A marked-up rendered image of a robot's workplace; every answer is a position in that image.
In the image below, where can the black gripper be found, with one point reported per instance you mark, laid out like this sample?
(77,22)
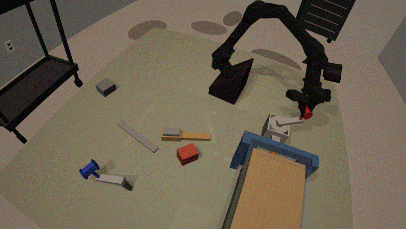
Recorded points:
(302,98)

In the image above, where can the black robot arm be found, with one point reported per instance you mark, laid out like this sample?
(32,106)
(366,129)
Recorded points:
(316,58)

